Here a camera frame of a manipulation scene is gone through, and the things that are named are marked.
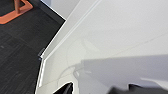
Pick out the orange metal frame stand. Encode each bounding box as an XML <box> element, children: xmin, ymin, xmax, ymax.
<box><xmin>0</xmin><ymin>0</ymin><xmax>35</xmax><ymax>25</ymax></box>

